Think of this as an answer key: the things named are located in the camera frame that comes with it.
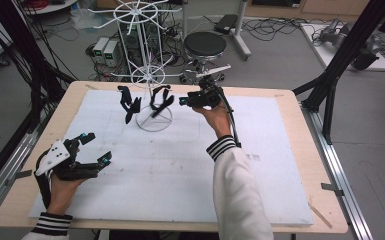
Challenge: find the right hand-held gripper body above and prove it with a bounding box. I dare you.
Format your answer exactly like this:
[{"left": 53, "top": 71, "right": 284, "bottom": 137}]
[{"left": 187, "top": 64, "right": 232, "bottom": 109}]

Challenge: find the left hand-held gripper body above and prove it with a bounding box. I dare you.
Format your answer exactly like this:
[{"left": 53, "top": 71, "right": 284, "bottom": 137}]
[{"left": 34, "top": 139, "right": 101, "bottom": 182}]

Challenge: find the black bow tie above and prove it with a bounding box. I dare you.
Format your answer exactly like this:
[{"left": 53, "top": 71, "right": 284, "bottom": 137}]
[
  {"left": 149, "top": 84, "right": 175, "bottom": 119},
  {"left": 117, "top": 85, "right": 143, "bottom": 125}
]

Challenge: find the white wire display rack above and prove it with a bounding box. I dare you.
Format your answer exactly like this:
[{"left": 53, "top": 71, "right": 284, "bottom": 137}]
[{"left": 87, "top": 0, "right": 183, "bottom": 133}]

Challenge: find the person's right hand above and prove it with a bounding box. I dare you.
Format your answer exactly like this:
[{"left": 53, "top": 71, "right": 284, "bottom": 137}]
[{"left": 193, "top": 101, "right": 233, "bottom": 139}]

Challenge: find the person's left hand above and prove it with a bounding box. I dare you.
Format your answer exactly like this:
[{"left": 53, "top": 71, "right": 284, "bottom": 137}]
[{"left": 47, "top": 174, "right": 88, "bottom": 216}]

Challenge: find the metal table clamp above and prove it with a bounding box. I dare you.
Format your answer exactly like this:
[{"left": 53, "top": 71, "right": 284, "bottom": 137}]
[
  {"left": 320, "top": 182, "right": 345, "bottom": 198},
  {"left": 4, "top": 169, "right": 33, "bottom": 187}
]

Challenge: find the white foam mat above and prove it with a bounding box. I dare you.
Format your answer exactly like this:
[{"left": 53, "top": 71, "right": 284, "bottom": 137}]
[{"left": 28, "top": 89, "right": 314, "bottom": 227}]

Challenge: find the black round stool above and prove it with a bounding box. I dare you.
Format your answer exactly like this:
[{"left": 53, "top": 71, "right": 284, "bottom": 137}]
[{"left": 179, "top": 31, "right": 228, "bottom": 86}]

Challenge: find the black flat box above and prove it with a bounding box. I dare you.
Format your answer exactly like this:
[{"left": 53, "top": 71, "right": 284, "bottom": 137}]
[{"left": 213, "top": 13, "right": 238, "bottom": 35}]

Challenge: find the grey computer case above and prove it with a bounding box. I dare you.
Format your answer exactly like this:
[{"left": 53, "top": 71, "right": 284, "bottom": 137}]
[{"left": 119, "top": 21, "right": 163, "bottom": 64}]

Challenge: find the grey power supply unit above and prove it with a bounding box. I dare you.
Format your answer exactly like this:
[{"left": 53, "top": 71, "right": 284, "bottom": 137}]
[
  {"left": 92, "top": 36, "right": 110, "bottom": 63},
  {"left": 103, "top": 39, "right": 123, "bottom": 68}
]

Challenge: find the white floor board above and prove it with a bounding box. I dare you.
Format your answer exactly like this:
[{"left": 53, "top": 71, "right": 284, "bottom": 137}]
[{"left": 300, "top": 22, "right": 385, "bottom": 72}]

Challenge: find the white round table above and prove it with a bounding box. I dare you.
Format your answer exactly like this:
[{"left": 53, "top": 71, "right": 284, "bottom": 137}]
[{"left": 23, "top": 0, "right": 79, "bottom": 16}]

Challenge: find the wooden cabinet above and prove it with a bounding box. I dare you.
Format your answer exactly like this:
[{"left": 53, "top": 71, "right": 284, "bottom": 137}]
[{"left": 244, "top": 0, "right": 371, "bottom": 19}]

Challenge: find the thin wooden stick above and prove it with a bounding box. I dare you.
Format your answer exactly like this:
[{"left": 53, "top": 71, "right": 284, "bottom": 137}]
[{"left": 308, "top": 202, "right": 333, "bottom": 230}]

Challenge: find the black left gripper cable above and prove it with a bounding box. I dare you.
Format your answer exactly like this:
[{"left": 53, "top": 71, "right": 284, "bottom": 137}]
[{"left": 33, "top": 151, "right": 53, "bottom": 209}]

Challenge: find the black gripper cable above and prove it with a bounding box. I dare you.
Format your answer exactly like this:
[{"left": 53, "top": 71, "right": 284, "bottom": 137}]
[
  {"left": 209, "top": 79, "right": 243, "bottom": 149},
  {"left": 33, "top": 151, "right": 53, "bottom": 209}
]

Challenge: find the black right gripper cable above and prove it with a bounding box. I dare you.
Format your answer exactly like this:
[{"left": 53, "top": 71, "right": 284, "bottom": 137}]
[{"left": 209, "top": 79, "right": 243, "bottom": 149}]

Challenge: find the aluminium rail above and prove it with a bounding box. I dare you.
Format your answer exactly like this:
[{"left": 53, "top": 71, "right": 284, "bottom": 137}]
[
  {"left": 301, "top": 103, "right": 374, "bottom": 240},
  {"left": 0, "top": 129, "right": 41, "bottom": 224}
]

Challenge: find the white stand post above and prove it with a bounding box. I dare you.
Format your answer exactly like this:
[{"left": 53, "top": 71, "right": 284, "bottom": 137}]
[{"left": 231, "top": 0, "right": 253, "bottom": 62}]

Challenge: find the black frame strut with cables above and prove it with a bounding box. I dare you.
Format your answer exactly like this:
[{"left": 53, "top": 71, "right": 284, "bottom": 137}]
[{"left": 0, "top": 0, "right": 78, "bottom": 134}]

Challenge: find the tangle of black floor cables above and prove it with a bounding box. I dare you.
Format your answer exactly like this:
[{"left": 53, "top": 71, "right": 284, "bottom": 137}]
[{"left": 239, "top": 16, "right": 318, "bottom": 43}]

